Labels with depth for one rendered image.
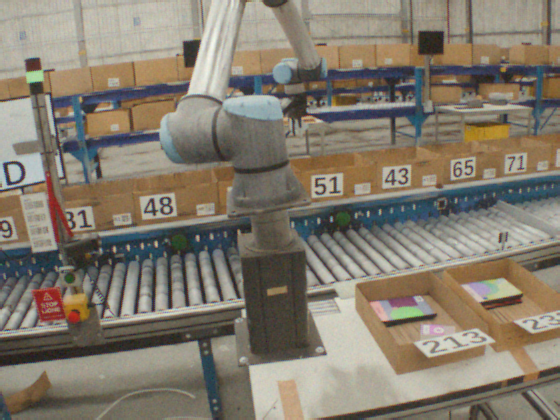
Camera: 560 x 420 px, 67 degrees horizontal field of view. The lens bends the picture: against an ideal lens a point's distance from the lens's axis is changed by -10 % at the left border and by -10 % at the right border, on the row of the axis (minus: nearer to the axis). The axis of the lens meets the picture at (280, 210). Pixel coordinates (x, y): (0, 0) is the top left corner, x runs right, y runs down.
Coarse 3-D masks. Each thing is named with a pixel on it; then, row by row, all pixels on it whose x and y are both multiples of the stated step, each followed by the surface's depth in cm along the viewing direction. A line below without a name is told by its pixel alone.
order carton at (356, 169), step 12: (324, 156) 251; (336, 156) 253; (348, 156) 254; (360, 156) 246; (300, 168) 250; (312, 168) 252; (324, 168) 253; (336, 168) 224; (348, 168) 225; (360, 168) 227; (372, 168) 228; (300, 180) 222; (348, 180) 227; (360, 180) 229; (372, 180) 230; (348, 192) 229; (372, 192) 232
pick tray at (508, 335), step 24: (480, 264) 159; (504, 264) 161; (456, 288) 148; (528, 288) 150; (552, 288) 137; (480, 312) 133; (504, 312) 143; (528, 312) 141; (504, 336) 123; (528, 336) 125; (552, 336) 127
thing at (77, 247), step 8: (72, 240) 141; (80, 240) 141; (88, 240) 141; (96, 240) 142; (64, 248) 140; (72, 248) 140; (80, 248) 141; (88, 248) 141; (96, 248) 142; (72, 256) 141; (80, 256) 143; (88, 256) 145; (80, 264) 144
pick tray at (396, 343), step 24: (360, 288) 154; (384, 288) 156; (408, 288) 158; (432, 288) 156; (360, 312) 150; (456, 312) 140; (384, 336) 128; (408, 336) 136; (408, 360) 120; (432, 360) 121; (456, 360) 123
